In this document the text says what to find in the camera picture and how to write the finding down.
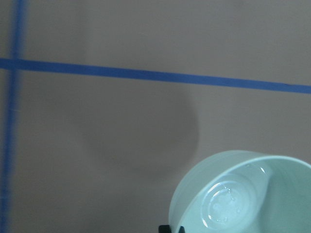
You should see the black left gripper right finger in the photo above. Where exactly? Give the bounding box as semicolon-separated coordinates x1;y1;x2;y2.
178;226;185;233

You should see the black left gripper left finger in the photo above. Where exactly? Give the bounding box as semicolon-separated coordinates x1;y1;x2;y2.
158;225;172;233

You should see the mint green bowl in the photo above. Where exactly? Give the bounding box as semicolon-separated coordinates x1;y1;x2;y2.
169;150;311;233

